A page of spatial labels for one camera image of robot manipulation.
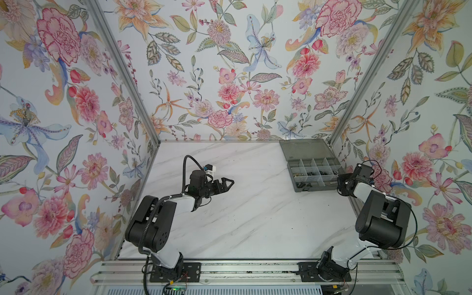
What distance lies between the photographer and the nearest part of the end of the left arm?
29.5 inches

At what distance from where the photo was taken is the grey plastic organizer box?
1.00 meters

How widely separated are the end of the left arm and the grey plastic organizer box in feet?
1.30
